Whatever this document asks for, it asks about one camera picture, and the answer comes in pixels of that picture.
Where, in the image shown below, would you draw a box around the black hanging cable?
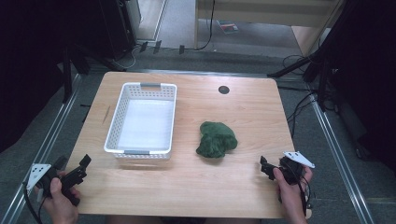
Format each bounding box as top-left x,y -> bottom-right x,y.
196,0 -> 217,51

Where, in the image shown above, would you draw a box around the person's right hand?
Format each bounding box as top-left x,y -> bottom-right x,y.
272,165 -> 314,217

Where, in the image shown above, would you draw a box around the aluminium floor rail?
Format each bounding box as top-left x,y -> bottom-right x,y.
0,74 -> 83,224
124,68 -> 273,77
309,92 -> 376,224

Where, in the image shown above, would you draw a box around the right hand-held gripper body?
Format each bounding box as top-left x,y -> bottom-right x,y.
277,150 -> 316,187

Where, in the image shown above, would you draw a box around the book with red green cover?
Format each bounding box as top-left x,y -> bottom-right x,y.
217,20 -> 240,35

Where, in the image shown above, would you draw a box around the black cabinet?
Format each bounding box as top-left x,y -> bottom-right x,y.
98,0 -> 138,61

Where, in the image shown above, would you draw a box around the white plastic basket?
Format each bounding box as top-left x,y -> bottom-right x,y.
103,81 -> 178,161

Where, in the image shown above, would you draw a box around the dark curtain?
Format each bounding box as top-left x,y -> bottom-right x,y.
317,0 -> 396,172
0,0 -> 104,154

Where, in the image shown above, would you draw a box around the green fluffy cloth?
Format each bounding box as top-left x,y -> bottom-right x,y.
195,120 -> 239,159

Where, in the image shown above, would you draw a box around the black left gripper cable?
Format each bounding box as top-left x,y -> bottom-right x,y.
21,181 -> 45,224

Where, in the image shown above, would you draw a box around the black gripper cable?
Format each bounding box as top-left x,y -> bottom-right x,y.
21,181 -> 45,224
288,160 -> 313,218

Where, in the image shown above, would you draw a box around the black floor cables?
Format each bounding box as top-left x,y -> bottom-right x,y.
281,54 -> 317,138

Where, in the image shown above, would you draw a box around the person's left hand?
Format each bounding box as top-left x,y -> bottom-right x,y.
36,176 -> 81,224

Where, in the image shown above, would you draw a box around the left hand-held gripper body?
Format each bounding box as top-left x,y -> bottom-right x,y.
25,162 -> 89,207

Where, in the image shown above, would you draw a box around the white floor cable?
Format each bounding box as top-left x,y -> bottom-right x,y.
113,45 -> 138,70

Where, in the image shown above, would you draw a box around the black metal stand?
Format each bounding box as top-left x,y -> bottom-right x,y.
60,43 -> 127,105
266,46 -> 332,112

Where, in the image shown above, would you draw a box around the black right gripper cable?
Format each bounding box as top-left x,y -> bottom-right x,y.
288,160 -> 313,218

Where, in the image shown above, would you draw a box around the light wooden desk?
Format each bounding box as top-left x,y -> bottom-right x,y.
193,0 -> 345,58

